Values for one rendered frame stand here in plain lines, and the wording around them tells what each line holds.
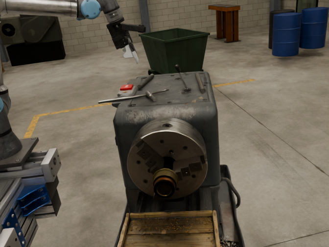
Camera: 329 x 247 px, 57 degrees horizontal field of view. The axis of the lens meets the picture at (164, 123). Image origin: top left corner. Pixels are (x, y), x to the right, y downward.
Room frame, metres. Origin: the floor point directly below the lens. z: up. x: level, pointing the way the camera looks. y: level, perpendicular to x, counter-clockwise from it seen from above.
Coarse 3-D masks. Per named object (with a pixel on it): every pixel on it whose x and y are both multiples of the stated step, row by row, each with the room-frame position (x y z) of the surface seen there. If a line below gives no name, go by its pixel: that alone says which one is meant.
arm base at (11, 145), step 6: (6, 132) 1.12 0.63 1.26; (12, 132) 1.16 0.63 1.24; (0, 138) 1.10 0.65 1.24; (6, 138) 1.11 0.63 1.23; (12, 138) 1.13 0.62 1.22; (18, 138) 1.18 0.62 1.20; (0, 144) 1.09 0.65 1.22; (6, 144) 1.11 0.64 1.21; (12, 144) 1.12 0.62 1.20; (18, 144) 1.14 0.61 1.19; (0, 150) 1.08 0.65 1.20; (6, 150) 1.10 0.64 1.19; (12, 150) 1.10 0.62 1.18; (18, 150) 1.13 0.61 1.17; (0, 156) 1.07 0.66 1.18; (6, 156) 1.08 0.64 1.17
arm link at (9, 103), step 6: (0, 60) 1.30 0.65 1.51; (0, 66) 1.29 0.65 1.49; (0, 72) 1.28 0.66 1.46; (0, 78) 1.27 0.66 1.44; (0, 84) 1.27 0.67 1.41; (0, 90) 1.25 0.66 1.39; (6, 90) 1.28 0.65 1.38; (0, 96) 1.24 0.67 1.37; (6, 96) 1.27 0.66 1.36; (6, 102) 1.25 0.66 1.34
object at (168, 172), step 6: (156, 174) 0.92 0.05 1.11; (162, 174) 0.90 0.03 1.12; (168, 174) 0.90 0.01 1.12; (174, 174) 0.92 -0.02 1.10; (156, 180) 0.89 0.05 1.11; (162, 180) 0.87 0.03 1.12; (168, 180) 0.88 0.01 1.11; (174, 180) 0.89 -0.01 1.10; (156, 186) 0.87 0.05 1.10; (162, 186) 0.93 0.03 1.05; (168, 186) 0.93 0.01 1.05; (174, 186) 0.87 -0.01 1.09; (156, 192) 0.87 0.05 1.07; (162, 192) 0.90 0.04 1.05; (168, 192) 0.90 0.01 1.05
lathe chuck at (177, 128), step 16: (144, 128) 1.10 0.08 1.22; (160, 128) 1.04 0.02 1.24; (176, 128) 1.04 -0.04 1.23; (160, 144) 1.02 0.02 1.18; (176, 144) 1.01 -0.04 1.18; (192, 144) 1.00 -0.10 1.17; (128, 160) 1.03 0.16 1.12; (144, 160) 1.02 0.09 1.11; (176, 160) 1.01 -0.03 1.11; (144, 176) 1.03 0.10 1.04; (192, 176) 1.01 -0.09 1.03; (144, 192) 1.03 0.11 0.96; (176, 192) 1.01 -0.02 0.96; (192, 192) 1.01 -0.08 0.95
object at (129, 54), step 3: (126, 45) 1.42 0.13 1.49; (126, 48) 1.42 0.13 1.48; (129, 48) 1.41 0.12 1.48; (126, 51) 1.41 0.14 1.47; (129, 51) 1.41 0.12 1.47; (135, 51) 1.40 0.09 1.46; (123, 54) 1.40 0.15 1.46; (126, 54) 1.40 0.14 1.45; (129, 54) 1.40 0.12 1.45; (132, 54) 1.40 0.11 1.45; (135, 54) 1.39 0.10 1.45; (126, 57) 1.39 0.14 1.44; (129, 57) 1.39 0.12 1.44; (132, 57) 1.40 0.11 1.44; (135, 57) 1.39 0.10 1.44
